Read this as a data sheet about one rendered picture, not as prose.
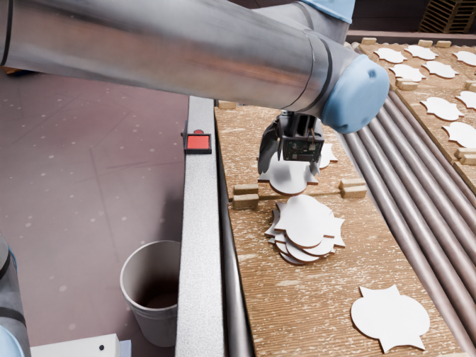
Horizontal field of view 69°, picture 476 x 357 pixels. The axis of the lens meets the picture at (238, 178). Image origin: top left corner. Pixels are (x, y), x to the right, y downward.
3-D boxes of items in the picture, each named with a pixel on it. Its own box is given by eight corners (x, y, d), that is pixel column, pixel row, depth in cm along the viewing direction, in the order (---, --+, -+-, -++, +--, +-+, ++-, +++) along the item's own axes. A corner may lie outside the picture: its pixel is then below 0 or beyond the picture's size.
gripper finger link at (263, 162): (247, 184, 67) (273, 153, 62) (246, 163, 71) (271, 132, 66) (261, 190, 68) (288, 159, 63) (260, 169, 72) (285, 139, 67)
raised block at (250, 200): (233, 208, 80) (233, 200, 78) (231, 202, 81) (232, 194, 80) (258, 206, 81) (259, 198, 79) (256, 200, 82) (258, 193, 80)
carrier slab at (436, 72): (391, 91, 130) (395, 80, 128) (357, 46, 160) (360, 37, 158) (479, 93, 133) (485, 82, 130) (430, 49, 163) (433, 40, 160)
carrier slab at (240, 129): (228, 202, 83) (228, 197, 82) (213, 110, 113) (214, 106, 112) (365, 195, 88) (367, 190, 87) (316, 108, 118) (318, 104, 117)
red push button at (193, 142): (187, 152, 97) (187, 148, 97) (188, 139, 102) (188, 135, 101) (209, 152, 98) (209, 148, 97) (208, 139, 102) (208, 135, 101)
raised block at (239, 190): (233, 197, 83) (234, 189, 81) (232, 192, 84) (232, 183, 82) (258, 196, 83) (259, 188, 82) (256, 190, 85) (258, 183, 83)
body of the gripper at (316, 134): (275, 163, 61) (286, 105, 53) (272, 133, 67) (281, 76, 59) (319, 166, 61) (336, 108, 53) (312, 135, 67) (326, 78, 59)
